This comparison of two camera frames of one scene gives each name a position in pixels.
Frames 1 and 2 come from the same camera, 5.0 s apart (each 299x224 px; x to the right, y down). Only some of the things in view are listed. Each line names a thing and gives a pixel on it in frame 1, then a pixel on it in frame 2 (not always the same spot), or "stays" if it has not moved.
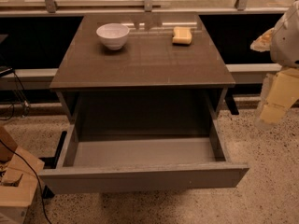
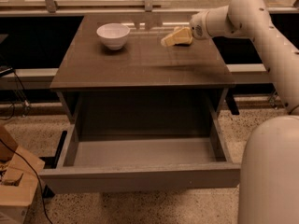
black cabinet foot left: x=50 y=162 stays
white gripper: x=286 y=42 -> x=197 y=27
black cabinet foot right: x=231 y=103 stays
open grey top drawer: x=139 y=164 stays
